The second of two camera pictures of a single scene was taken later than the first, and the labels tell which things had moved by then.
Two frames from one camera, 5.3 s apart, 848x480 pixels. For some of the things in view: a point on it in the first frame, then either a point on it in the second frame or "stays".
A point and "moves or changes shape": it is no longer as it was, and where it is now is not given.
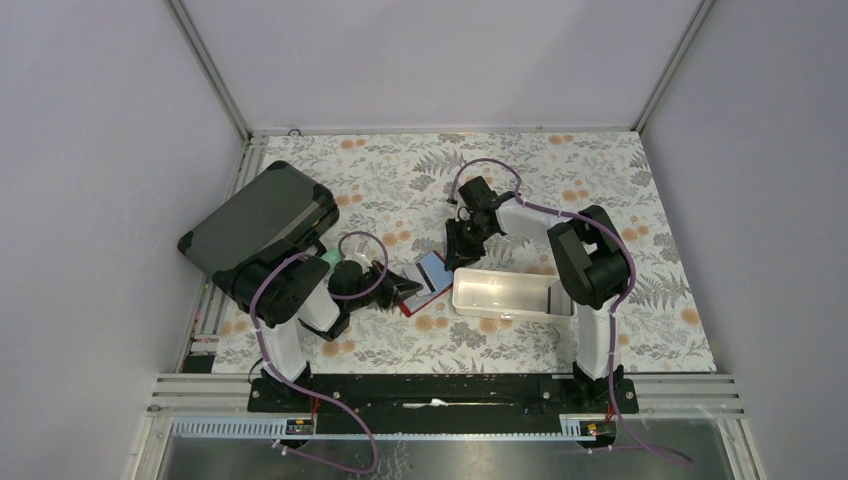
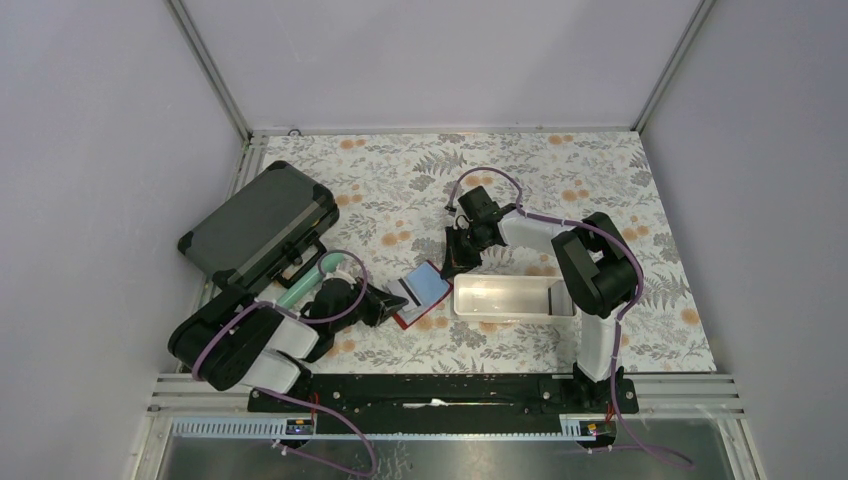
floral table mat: [397, 187] stays
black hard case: [281, 205] stays
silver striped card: [416, 273] moves or changes shape
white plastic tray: [511, 293] stays
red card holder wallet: [430, 274] moves or changes shape
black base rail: [598, 402] stays
